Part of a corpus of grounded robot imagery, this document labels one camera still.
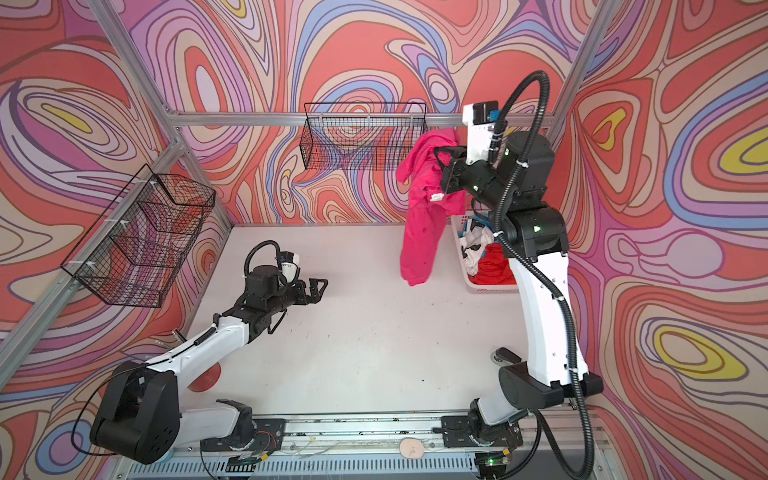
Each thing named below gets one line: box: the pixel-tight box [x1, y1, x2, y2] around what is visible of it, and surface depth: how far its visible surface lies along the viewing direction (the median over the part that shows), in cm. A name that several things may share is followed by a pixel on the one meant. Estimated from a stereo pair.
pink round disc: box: [400, 438, 424, 459], surface depth 72 cm
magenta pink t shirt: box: [396, 128, 467, 287], surface depth 60 cm
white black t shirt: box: [460, 218, 495, 276], surface depth 104 cm
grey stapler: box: [491, 347, 522, 365], surface depth 84 cm
